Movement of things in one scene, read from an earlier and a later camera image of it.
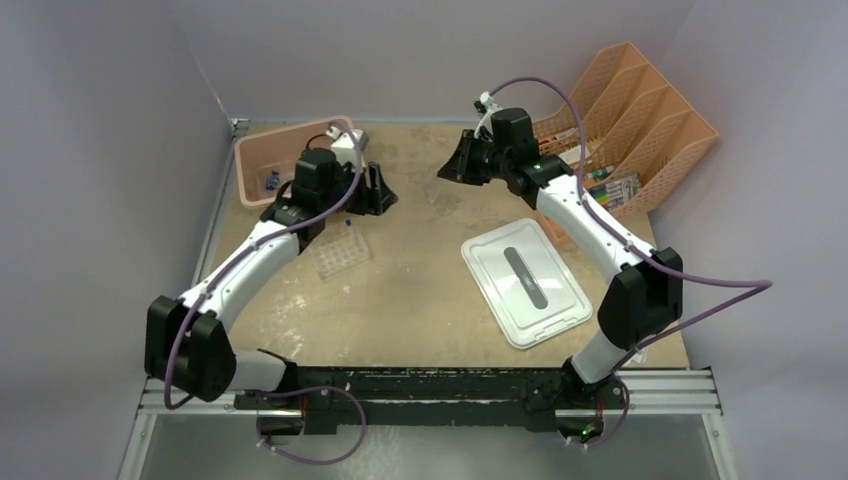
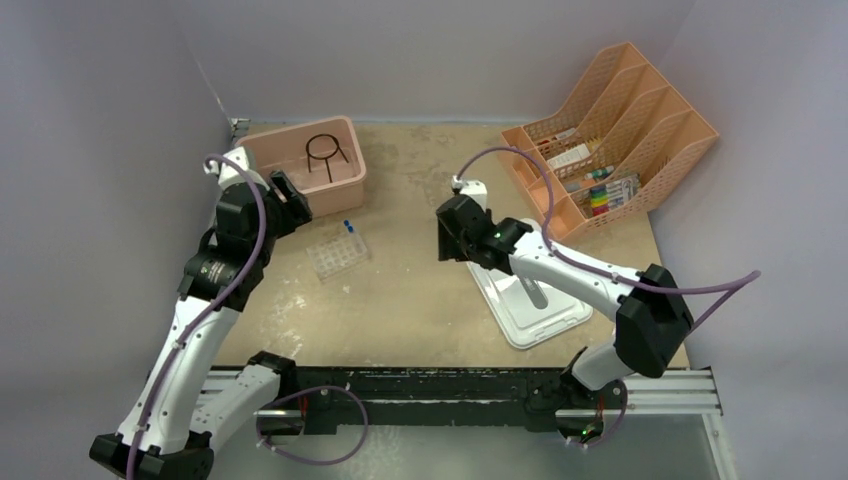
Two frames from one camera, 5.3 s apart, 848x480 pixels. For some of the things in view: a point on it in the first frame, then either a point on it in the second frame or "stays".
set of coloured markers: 614,193 stays
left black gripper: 374,200 → 292,209
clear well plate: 340,253 stays
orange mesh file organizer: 623,133 stays
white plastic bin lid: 525,283 stays
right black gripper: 460,168 → 448,247
